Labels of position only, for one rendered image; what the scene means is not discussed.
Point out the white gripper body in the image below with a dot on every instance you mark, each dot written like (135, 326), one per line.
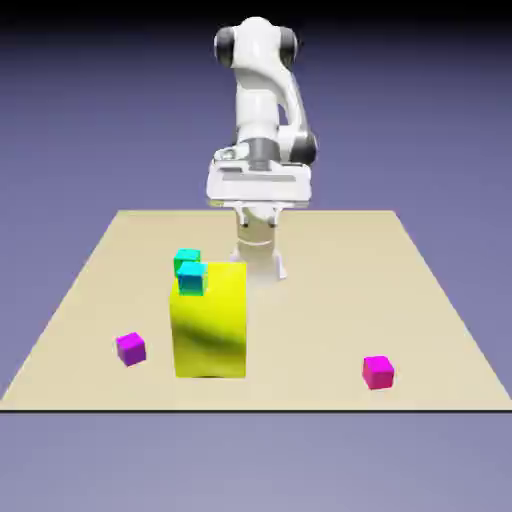
(260, 190)

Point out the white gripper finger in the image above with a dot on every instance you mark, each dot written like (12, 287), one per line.
(273, 216)
(242, 216)

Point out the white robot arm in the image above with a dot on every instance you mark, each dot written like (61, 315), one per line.
(256, 80)

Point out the small teal cube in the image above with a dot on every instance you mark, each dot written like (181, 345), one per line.
(186, 255)

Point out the small cyan cube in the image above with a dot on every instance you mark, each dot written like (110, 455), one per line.
(192, 278)

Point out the small purple cube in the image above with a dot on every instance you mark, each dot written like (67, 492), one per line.
(130, 348)

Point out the small magenta cube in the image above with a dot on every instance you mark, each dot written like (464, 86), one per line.
(378, 372)

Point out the large yellow box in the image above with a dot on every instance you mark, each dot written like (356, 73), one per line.
(212, 328)

